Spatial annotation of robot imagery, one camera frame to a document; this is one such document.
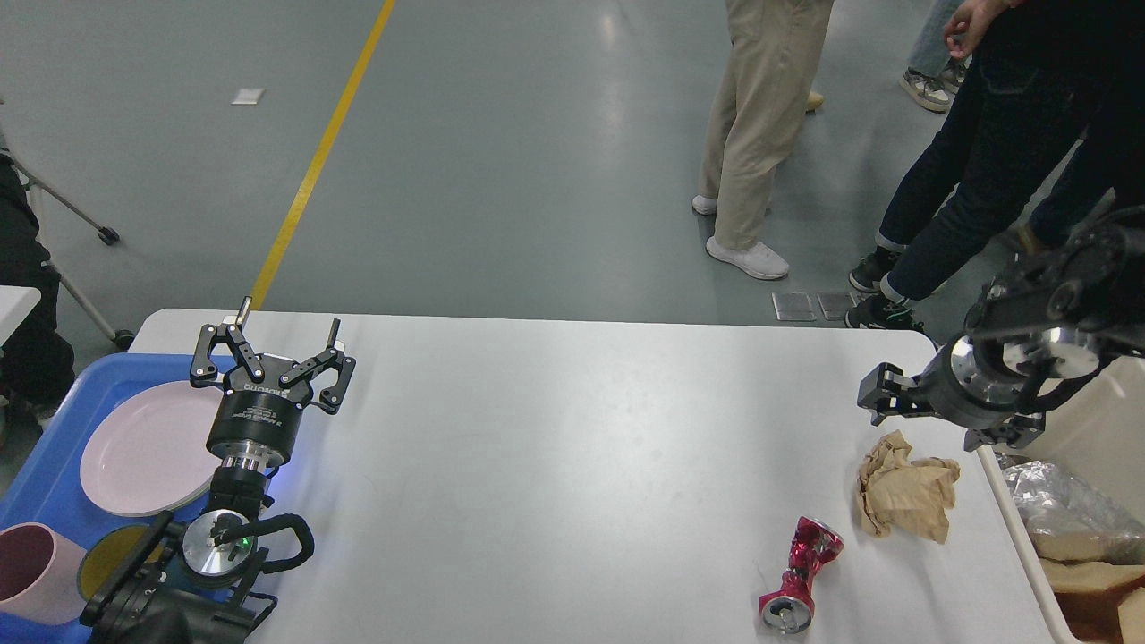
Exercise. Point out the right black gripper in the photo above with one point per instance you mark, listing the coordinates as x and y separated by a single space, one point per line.
966 384

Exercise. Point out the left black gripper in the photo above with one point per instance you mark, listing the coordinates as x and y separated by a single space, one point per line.
259 416

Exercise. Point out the brown paper ball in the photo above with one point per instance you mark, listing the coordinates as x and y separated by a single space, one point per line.
892 490

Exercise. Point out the aluminium foil tray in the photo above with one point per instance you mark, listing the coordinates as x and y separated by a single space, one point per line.
1054 502

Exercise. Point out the pink plate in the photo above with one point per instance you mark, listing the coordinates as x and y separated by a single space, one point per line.
150 454

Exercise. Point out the brown paper bag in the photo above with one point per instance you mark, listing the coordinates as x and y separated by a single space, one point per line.
1097 584

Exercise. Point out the dark teal mug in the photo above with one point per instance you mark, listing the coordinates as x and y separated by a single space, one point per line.
105 556

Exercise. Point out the crushed red soda can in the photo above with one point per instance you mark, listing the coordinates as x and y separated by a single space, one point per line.
791 608

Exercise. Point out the pink mug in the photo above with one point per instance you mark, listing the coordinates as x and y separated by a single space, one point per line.
39 574

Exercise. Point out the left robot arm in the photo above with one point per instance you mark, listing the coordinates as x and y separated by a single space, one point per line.
188 581

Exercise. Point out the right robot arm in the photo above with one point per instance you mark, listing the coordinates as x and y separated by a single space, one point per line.
1042 330

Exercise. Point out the beige plastic bin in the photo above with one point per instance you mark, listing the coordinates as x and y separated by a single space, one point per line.
1098 435

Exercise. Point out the white rolling chair base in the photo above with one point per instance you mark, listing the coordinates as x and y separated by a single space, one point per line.
48 203

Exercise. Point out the metal floor socket plate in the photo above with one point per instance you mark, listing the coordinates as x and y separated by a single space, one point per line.
794 307

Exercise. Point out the person in blue jeans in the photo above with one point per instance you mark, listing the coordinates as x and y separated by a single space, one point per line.
1083 183

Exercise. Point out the white paper on floor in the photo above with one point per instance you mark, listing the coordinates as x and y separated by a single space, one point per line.
248 96

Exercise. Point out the person in light jeans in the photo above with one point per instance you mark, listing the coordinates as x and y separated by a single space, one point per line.
931 77

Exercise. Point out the person in dark clothes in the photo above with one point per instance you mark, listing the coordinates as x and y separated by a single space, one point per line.
1038 72

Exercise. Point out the person in beige trousers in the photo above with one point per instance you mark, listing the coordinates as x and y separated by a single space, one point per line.
755 119

